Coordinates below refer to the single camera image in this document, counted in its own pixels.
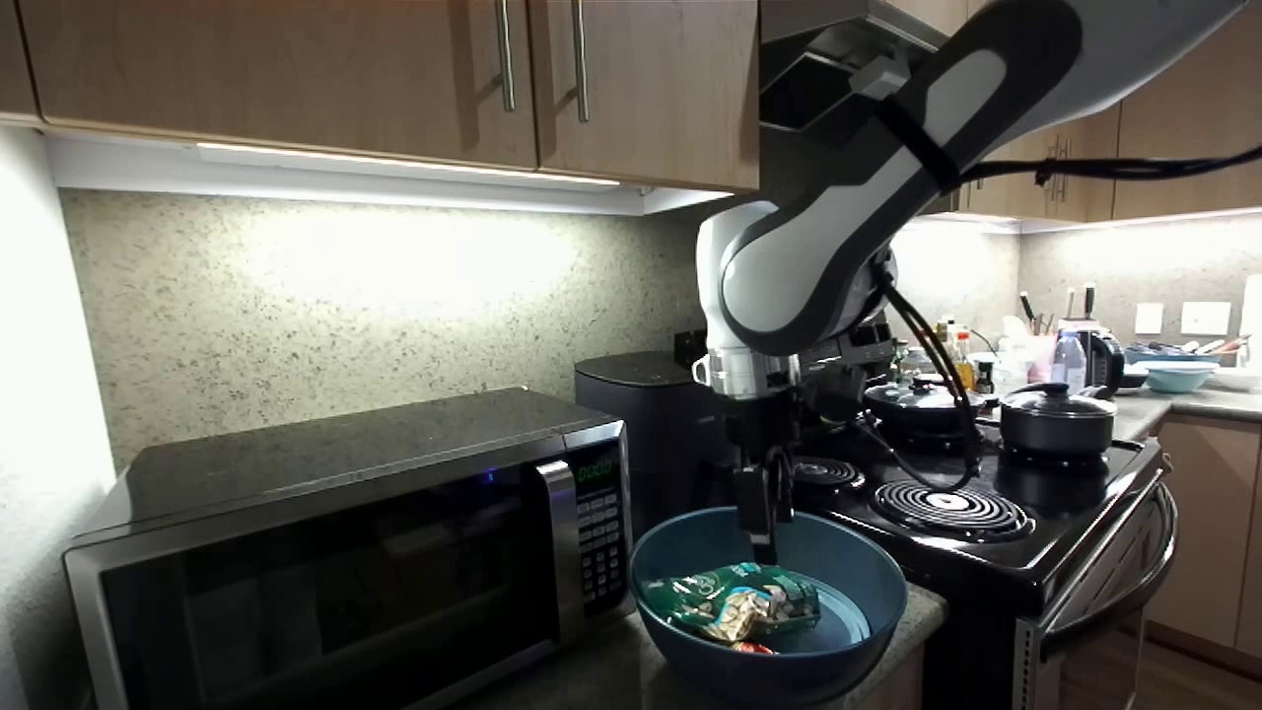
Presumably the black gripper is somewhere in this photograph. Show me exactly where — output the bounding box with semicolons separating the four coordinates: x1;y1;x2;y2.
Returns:
713;388;821;570

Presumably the green pistachio sachet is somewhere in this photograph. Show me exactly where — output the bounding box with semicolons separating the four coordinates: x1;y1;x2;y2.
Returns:
640;560;825;646

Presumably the blue bowl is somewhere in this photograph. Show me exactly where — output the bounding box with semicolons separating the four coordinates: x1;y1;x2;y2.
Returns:
628;506;912;704

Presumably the teal serving bowl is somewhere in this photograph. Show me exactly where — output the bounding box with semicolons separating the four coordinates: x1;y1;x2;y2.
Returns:
1145;358;1217;399

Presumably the small stove coil burner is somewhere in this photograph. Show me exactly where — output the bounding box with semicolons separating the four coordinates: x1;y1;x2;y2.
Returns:
786;454;875;503

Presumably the dark grey countertop appliance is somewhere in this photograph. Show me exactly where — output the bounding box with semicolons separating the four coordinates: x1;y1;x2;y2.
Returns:
573;347;741;546

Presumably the large stove coil burner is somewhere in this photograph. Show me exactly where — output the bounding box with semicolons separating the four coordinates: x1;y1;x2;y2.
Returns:
867;476;1039;549

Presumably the black frying pan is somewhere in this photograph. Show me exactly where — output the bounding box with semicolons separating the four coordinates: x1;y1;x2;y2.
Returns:
861;376;997;447

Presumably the amber glass bottle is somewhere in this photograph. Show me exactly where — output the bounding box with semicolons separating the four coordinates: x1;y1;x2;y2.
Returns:
951;328;987;396

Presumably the black electric stove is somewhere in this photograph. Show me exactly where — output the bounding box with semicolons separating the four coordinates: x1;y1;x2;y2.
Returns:
765;392;1184;710

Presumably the black pot with lid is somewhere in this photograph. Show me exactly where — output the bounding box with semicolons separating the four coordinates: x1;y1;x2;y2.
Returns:
997;380;1120;464

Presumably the clear plastic water bottle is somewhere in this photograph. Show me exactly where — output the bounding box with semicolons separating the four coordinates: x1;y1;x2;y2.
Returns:
1050;328;1093;399

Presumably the black electric kettle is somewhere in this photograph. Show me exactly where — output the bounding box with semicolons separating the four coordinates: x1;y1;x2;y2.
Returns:
1076;321;1131;396

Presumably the steel range hood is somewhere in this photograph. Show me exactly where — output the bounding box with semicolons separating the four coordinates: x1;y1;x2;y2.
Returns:
755;0;951;134

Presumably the black steel microwave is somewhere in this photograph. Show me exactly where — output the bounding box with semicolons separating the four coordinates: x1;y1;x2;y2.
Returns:
57;388;640;710

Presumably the wooden base cabinet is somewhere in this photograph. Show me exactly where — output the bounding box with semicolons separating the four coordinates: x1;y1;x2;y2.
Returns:
1141;407;1262;664

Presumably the under cabinet light strip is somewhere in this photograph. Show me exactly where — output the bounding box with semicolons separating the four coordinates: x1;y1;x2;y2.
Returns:
44;132;734;221

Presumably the silver oven door handle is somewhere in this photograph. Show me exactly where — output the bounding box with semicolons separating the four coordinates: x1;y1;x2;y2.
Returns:
1033;476;1184;641

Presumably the silver cabinet door handle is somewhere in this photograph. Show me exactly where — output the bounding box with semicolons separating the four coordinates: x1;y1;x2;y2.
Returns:
567;0;594;125
490;0;520;116

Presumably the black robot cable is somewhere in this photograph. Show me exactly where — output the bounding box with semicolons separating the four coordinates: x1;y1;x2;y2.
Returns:
878;137;1262;491

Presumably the wooden wall cabinet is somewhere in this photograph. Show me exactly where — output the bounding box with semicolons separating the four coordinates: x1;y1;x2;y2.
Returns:
0;0;765;194
957;50;1262;224

